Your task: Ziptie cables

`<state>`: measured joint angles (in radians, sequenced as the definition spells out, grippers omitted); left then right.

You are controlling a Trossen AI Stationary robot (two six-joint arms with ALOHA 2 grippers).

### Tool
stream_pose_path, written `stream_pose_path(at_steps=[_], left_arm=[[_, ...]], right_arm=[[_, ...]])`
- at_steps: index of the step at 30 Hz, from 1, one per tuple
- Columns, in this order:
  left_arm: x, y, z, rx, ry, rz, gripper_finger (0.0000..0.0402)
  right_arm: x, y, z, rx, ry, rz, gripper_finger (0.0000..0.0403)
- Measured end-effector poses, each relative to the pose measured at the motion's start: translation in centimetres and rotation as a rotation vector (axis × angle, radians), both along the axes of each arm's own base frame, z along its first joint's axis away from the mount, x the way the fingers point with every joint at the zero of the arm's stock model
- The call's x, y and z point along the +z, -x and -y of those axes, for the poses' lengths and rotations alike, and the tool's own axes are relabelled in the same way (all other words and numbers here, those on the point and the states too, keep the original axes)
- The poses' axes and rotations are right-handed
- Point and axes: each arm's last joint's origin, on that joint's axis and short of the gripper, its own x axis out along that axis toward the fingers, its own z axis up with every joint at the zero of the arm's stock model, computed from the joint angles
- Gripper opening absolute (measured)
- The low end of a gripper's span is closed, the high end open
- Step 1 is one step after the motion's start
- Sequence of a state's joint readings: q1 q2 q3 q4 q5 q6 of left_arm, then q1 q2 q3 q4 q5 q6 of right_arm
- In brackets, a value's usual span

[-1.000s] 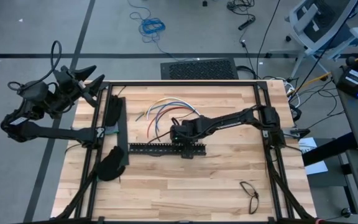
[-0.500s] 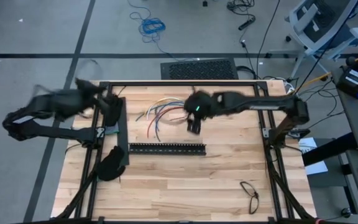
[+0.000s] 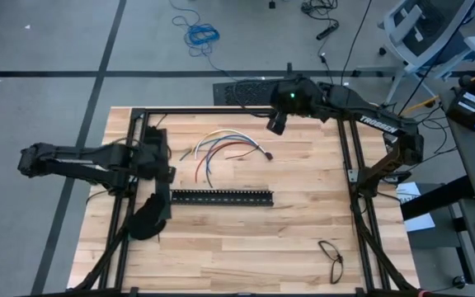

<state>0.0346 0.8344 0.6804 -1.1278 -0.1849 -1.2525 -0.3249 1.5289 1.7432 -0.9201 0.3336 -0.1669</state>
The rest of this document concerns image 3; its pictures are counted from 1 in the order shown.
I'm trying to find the black-framed eyeglasses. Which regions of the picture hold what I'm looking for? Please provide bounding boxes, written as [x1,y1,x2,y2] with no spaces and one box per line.
[317,239,345,285]

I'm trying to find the black floor cable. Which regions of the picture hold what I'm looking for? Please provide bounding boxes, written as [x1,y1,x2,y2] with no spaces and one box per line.
[339,0,374,87]

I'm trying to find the multicolour wire bundle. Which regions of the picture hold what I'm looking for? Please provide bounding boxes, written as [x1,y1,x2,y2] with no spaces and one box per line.
[178,128,275,189]

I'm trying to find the black slotted cable duct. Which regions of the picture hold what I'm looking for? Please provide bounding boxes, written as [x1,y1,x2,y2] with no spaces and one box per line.
[170,188,275,208]

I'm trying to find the white paper sheet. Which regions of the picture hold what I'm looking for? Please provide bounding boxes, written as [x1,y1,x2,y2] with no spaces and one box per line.
[395,181,436,233]

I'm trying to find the blue cable coil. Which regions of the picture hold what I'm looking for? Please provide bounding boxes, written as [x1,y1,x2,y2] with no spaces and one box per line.
[168,0,222,59]

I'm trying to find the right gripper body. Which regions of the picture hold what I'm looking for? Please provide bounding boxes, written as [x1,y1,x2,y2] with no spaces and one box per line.
[269,76,324,120]

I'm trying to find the black perforated computer case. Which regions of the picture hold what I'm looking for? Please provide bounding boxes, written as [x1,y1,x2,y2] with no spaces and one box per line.
[211,76,278,107]

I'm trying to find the grey mesh office chair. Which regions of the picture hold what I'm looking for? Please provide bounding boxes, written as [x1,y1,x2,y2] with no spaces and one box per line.
[355,0,475,106]

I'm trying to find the black power strip cable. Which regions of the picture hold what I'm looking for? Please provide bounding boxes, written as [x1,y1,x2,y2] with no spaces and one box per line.
[300,0,341,42]

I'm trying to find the black clamp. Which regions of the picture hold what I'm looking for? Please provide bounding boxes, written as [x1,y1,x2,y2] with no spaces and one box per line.
[383,167,412,186]

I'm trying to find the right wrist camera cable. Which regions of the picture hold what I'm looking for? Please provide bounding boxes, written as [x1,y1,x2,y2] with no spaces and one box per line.
[232,78,274,117]

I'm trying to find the black device blue light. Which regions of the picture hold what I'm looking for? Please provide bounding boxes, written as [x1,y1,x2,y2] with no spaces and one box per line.
[444,87,475,133]

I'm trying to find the black desk crossbar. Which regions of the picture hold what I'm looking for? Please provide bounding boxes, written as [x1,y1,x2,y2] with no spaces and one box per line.
[400,175,475,222]

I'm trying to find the black aluminium table frame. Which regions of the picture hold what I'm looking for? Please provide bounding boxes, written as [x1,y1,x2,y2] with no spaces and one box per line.
[67,105,428,297]

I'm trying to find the yellow cable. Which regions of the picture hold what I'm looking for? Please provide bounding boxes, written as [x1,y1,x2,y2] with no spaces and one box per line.
[400,95,443,116]

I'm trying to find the grey metal bracket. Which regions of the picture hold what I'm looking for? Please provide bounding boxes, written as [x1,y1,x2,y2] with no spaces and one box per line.
[346,167,361,186]

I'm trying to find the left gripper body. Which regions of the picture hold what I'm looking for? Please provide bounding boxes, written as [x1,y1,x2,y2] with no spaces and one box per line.
[137,139,177,186]

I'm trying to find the black chair caster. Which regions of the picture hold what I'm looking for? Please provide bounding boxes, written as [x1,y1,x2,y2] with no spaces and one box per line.
[450,274,468,290]

